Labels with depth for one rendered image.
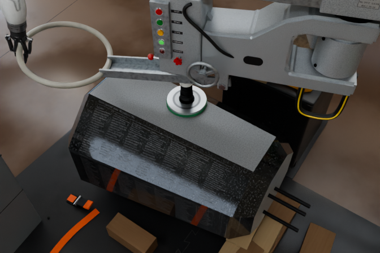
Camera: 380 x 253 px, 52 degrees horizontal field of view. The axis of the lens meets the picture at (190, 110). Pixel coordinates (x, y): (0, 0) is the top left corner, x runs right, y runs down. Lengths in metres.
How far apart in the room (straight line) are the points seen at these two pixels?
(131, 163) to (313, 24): 1.15
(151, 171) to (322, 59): 1.00
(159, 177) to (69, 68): 1.94
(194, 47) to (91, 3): 2.91
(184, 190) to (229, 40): 0.79
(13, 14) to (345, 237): 2.27
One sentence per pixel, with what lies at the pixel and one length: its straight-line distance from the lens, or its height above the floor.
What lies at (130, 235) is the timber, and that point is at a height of 0.14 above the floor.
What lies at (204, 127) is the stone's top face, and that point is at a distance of 2.00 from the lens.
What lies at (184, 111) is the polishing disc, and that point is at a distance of 2.03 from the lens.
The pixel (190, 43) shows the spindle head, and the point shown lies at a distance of 1.69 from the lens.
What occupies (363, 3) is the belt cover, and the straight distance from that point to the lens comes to 1.48.
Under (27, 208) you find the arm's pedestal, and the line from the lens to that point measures 2.62.
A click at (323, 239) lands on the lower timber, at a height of 0.09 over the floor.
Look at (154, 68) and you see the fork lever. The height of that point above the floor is 1.01.
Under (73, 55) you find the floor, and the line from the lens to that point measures 3.85.
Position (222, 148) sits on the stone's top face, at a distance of 1.93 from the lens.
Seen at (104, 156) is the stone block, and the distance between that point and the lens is 2.19.
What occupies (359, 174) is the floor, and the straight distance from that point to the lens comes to 3.06.
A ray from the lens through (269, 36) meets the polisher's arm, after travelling 1.60.
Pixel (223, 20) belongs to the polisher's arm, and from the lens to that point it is 1.71.
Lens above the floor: 2.38
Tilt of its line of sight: 48 degrees down
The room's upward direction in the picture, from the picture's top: 1 degrees counter-clockwise
